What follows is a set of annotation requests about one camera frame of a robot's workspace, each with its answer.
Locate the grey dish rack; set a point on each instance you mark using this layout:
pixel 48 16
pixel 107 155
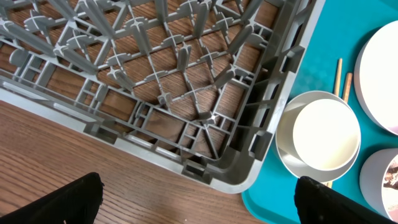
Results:
pixel 194 87

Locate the large white plate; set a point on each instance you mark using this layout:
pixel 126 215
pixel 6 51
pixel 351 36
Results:
pixel 375 77

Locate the brown food scrap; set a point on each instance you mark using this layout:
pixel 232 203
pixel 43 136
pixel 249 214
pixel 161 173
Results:
pixel 390 178

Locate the left wooden chopstick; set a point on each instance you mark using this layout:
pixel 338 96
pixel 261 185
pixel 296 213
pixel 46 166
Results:
pixel 336 89

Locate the wooden chopstick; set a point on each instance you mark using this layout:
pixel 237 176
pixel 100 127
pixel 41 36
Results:
pixel 347 87
pixel 336 89

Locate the grey bowl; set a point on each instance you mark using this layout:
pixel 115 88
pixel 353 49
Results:
pixel 285 146

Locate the right wooden chopstick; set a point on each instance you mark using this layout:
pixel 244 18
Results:
pixel 347 87

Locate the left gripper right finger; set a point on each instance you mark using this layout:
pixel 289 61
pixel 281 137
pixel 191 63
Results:
pixel 319 204

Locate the small white bowl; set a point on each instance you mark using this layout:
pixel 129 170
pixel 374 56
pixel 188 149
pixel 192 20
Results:
pixel 380 198

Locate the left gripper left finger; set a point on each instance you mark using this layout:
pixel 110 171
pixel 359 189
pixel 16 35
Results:
pixel 76 202

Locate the white cup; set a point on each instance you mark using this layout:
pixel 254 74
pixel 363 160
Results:
pixel 326 134

